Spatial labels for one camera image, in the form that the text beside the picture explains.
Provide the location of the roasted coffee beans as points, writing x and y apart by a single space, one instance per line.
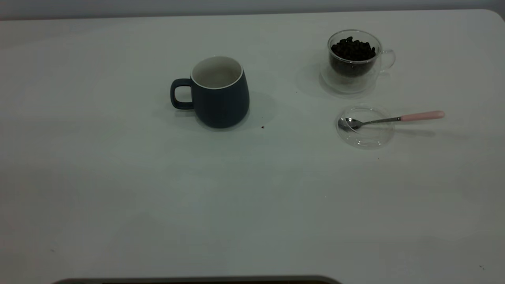
353 53

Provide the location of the clear glass saucer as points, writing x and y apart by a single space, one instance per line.
369 138

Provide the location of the clear glass cup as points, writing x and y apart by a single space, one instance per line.
351 83

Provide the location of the dark grey ceramic mug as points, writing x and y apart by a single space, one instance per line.
221 106

